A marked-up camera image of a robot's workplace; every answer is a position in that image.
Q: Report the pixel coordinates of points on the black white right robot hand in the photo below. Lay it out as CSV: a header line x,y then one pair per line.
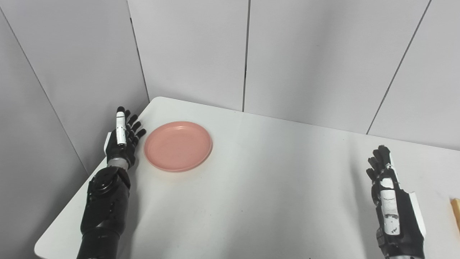
x,y
404,223

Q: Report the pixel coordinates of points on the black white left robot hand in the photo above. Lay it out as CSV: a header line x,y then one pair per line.
x,y
122,147

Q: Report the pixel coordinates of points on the slice of white bread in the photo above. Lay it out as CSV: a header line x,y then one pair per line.
x,y
456,214

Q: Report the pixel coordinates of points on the pink round plate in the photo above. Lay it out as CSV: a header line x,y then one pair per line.
x,y
178,146

